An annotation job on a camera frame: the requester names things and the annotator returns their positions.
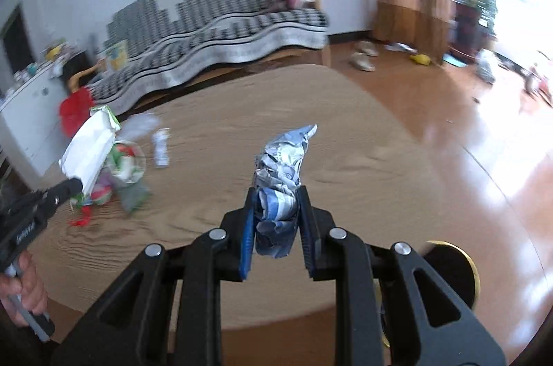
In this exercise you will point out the red twisted wrapper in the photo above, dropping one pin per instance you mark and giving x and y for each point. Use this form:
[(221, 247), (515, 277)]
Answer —
[(84, 217)]

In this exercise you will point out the green cigarette box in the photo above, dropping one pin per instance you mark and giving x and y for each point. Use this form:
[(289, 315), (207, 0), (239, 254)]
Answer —
[(132, 196)]

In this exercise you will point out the beige slipper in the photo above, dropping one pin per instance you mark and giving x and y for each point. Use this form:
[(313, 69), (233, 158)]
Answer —
[(362, 62), (367, 48)]

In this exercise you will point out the pink child tricycle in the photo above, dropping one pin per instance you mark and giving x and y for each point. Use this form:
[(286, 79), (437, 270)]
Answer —
[(536, 85)]

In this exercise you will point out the person's left hand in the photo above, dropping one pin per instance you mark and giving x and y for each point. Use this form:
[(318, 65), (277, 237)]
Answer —
[(30, 287)]

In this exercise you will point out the red plastic child chair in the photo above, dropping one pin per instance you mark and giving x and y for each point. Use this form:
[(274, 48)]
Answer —
[(75, 110)]

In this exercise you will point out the colourful picture book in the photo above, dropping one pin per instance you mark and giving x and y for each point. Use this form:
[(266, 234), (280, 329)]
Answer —
[(116, 56)]

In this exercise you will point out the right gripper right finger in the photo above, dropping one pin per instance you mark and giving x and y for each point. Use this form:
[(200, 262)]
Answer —
[(308, 230)]

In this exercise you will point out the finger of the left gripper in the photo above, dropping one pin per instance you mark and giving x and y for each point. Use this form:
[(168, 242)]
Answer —
[(63, 191)]

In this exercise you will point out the clear plastic bag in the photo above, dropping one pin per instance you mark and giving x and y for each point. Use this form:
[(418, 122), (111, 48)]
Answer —
[(138, 126)]

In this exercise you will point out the yellow toy on floor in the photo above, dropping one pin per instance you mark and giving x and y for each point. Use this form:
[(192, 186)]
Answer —
[(421, 59)]

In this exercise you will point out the silver blue wrapper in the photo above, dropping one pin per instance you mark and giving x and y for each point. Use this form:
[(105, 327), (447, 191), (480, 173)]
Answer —
[(276, 179)]

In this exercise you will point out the black gold trash bin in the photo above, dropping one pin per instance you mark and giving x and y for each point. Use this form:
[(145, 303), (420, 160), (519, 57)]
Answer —
[(428, 299)]

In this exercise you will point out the white plastic bag on floor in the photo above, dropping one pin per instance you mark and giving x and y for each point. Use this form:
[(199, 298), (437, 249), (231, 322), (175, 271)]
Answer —
[(486, 64)]

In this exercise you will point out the twisted silver candy wrapper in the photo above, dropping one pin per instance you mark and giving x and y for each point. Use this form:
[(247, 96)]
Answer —
[(160, 142)]

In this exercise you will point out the white cabinet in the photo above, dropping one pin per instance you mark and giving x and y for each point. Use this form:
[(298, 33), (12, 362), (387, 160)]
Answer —
[(32, 137)]

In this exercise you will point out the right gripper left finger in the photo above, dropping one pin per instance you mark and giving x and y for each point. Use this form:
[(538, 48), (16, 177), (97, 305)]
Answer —
[(247, 236)]

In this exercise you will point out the pink purple squishy toy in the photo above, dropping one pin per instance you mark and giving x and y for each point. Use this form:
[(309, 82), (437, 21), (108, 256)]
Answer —
[(101, 193)]

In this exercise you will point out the black white striped sofa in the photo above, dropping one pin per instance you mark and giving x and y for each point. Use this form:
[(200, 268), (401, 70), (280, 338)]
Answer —
[(171, 42)]

